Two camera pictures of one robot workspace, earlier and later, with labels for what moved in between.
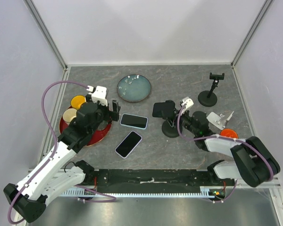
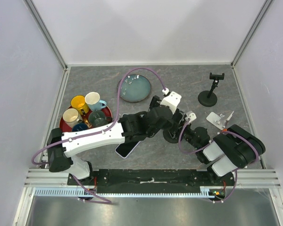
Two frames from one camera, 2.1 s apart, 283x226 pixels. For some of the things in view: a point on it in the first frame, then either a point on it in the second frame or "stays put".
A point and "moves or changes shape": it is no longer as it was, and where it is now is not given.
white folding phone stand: [220, 121] stays put
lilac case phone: [128, 144] stays put
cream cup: [69, 114] stays put
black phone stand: [170, 127] moves or changes shape
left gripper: [112, 115] -> [156, 102]
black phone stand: [209, 98] stays put
